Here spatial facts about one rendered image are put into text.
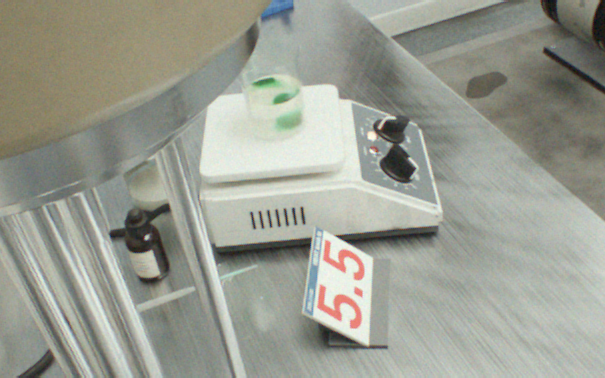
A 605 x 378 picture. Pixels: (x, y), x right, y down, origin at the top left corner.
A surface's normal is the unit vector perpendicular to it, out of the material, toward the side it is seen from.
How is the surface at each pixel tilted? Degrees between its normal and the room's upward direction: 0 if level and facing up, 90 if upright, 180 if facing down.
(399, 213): 90
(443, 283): 0
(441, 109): 0
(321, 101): 0
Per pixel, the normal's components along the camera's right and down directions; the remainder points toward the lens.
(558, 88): -0.11, -0.76
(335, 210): 0.03, 0.65
